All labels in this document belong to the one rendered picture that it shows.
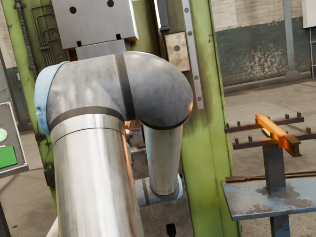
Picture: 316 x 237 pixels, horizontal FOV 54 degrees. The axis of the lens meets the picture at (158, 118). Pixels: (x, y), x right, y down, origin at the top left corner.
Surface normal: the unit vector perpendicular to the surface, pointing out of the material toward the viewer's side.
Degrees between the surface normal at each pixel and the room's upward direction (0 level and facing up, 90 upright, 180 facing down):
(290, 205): 0
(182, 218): 90
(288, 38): 90
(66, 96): 52
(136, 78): 73
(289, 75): 90
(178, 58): 90
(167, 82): 80
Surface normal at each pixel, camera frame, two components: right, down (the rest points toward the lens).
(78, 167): -0.24, -0.42
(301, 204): -0.17, -0.96
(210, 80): 0.03, 0.22
